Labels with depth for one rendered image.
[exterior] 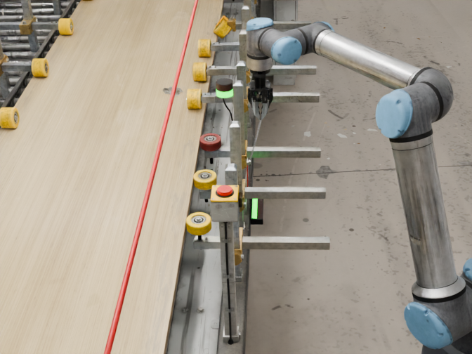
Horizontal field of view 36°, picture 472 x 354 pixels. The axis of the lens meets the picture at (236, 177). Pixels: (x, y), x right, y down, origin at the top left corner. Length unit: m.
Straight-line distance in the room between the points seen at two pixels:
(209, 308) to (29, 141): 0.97
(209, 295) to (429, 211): 0.82
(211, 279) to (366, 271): 1.18
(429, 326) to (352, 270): 1.42
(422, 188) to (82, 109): 1.53
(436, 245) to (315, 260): 1.55
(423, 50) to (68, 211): 3.85
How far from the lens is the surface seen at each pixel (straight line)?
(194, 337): 2.31
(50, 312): 2.06
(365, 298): 3.36
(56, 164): 2.67
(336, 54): 2.31
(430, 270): 2.08
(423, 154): 1.97
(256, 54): 2.46
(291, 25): 3.56
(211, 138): 2.70
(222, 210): 1.85
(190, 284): 2.49
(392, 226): 3.79
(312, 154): 2.72
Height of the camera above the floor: 2.28
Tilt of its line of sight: 34 degrees down
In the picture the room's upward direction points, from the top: 2 degrees counter-clockwise
